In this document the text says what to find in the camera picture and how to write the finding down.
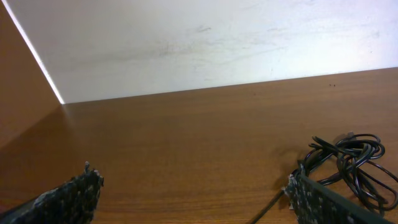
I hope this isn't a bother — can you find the black cable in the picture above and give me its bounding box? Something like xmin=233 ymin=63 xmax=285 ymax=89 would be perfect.
xmin=248 ymin=132 xmax=398 ymax=224

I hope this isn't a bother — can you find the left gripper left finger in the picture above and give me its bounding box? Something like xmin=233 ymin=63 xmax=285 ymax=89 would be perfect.
xmin=1 ymin=161 xmax=104 ymax=224

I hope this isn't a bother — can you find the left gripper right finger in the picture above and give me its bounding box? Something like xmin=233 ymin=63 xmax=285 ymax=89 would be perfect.
xmin=282 ymin=169 xmax=389 ymax=224

